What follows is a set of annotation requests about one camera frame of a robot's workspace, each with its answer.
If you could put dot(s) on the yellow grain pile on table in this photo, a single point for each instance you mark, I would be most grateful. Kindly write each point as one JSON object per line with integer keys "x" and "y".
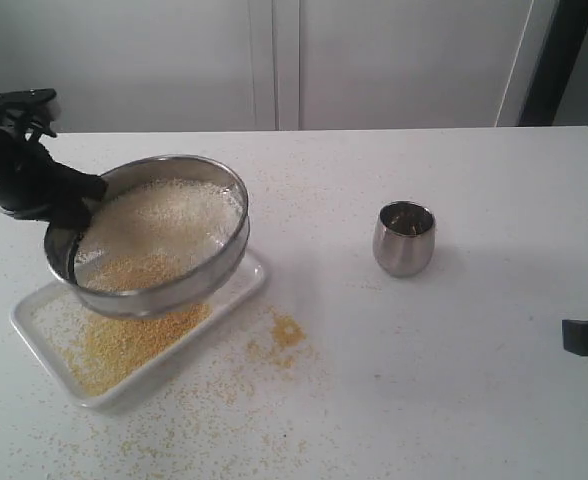
{"x": 288, "y": 343}

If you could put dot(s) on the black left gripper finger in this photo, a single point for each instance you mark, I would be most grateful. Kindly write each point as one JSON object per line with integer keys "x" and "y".
{"x": 73, "y": 185}
{"x": 68, "y": 212}

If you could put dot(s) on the yellowish grain powder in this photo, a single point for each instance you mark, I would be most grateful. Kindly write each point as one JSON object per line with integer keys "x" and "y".
{"x": 155, "y": 233}

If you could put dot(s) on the round steel mesh sieve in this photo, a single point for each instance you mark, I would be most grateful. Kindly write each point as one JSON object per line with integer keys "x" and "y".
{"x": 197, "y": 283}

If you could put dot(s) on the stainless steel cup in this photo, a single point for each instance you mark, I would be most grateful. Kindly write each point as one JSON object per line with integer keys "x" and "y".
{"x": 404, "y": 238}

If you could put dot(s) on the dark vertical post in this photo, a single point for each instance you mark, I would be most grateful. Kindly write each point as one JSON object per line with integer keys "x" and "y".
{"x": 555, "y": 65}

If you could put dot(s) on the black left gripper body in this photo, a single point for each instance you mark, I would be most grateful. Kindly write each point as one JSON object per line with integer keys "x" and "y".
{"x": 26, "y": 178}

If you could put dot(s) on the white rectangular plastic tray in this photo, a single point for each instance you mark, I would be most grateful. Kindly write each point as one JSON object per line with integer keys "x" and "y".
{"x": 248, "y": 279}

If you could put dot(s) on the yellow millet in tray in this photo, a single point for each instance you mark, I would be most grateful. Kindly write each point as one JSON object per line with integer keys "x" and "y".
{"x": 98, "y": 353}

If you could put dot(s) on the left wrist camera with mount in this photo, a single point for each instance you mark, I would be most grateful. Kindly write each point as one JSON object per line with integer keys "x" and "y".
{"x": 29, "y": 111}

